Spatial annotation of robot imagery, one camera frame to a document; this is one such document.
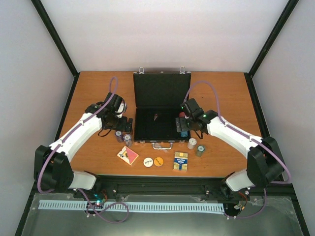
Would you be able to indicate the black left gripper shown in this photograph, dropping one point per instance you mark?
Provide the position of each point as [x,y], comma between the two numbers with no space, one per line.
[123,127]

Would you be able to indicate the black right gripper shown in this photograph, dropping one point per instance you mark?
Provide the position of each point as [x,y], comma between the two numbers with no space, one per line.
[181,125]

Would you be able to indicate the blue poker chip stack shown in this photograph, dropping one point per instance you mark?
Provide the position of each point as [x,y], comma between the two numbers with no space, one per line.
[184,134]

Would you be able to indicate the white poker chip stack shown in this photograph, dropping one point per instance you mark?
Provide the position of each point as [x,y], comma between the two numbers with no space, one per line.
[191,143]

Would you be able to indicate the green poker chip stack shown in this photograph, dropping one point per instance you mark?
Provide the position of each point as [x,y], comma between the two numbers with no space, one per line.
[199,150]

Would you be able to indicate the red playing card deck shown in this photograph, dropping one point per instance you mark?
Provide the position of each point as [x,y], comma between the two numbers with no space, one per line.
[127,155]

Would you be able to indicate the blue playing card deck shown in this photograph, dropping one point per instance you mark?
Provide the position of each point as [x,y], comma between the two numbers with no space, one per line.
[180,161]

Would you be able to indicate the orange blind button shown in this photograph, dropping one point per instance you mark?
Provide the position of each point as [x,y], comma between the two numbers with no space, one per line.
[158,161]

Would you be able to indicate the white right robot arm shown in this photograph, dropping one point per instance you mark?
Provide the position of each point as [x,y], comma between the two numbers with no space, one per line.
[264,159]

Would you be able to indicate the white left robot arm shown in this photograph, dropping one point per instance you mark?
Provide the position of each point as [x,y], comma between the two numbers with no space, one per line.
[52,169]

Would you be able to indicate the black poker set case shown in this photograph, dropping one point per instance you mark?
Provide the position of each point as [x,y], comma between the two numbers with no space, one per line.
[158,96]

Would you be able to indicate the purple poker chip stack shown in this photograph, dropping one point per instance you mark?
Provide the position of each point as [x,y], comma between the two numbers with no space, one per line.
[119,136]

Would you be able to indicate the clear wrapped chip stack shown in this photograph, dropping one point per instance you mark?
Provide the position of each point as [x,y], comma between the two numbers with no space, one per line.
[128,140]

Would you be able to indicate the white dealer button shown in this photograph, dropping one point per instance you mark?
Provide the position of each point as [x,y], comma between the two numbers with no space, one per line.
[148,162]

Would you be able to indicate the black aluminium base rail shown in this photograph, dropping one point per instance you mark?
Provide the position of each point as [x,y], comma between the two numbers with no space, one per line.
[207,188]

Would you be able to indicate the light blue cable duct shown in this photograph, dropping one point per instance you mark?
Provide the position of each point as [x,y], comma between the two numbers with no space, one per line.
[135,207]

